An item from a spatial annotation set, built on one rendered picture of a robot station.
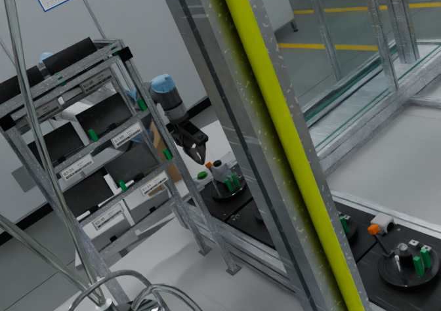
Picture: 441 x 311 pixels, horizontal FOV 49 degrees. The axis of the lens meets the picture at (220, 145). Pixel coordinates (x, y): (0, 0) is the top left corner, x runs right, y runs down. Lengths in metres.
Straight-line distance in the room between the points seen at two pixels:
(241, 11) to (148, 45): 4.54
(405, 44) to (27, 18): 3.17
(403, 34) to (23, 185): 3.45
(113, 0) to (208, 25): 4.41
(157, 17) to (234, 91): 4.56
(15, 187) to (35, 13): 1.51
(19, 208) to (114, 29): 1.83
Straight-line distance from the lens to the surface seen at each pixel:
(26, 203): 4.72
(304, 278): 0.45
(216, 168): 1.69
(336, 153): 1.85
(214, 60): 0.34
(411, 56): 2.34
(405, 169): 1.77
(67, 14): 4.59
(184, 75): 5.04
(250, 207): 1.64
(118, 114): 1.32
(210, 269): 1.66
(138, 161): 1.38
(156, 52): 4.89
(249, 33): 0.32
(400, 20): 2.28
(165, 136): 1.33
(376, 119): 1.98
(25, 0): 4.52
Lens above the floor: 1.87
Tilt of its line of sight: 26 degrees down
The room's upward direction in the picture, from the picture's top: 24 degrees counter-clockwise
